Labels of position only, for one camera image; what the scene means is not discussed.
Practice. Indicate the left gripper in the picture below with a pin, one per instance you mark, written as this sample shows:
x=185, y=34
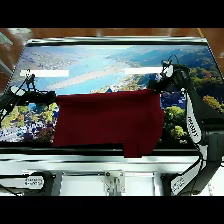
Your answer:
x=48, y=97

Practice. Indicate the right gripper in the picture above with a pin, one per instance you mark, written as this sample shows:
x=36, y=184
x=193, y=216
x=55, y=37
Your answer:
x=157, y=86

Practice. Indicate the red T-shirt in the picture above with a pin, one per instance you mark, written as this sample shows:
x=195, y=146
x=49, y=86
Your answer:
x=110, y=123

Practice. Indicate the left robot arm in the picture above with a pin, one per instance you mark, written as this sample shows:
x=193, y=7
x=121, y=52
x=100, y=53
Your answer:
x=20, y=97

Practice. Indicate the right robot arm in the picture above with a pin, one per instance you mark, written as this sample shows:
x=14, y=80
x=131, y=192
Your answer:
x=193, y=126

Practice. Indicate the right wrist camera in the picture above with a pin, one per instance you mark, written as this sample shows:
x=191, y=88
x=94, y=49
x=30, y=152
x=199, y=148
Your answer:
x=169, y=69

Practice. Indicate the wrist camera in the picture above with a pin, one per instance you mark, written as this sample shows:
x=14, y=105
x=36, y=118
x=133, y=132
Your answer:
x=169, y=69
x=31, y=81

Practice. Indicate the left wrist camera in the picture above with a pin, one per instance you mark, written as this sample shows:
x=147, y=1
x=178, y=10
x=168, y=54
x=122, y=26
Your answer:
x=31, y=81

